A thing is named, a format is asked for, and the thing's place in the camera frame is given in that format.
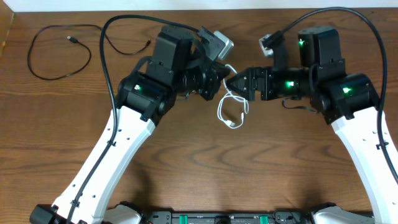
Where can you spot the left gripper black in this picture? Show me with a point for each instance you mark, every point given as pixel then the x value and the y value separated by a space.
pixel 211 76

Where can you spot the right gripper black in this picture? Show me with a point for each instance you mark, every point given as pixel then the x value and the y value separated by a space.
pixel 252 74

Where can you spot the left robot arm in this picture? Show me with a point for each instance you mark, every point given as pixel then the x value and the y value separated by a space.
pixel 182 62

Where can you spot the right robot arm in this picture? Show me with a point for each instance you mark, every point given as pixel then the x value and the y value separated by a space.
pixel 349 103

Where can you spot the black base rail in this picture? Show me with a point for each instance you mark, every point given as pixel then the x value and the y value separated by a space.
pixel 280 217

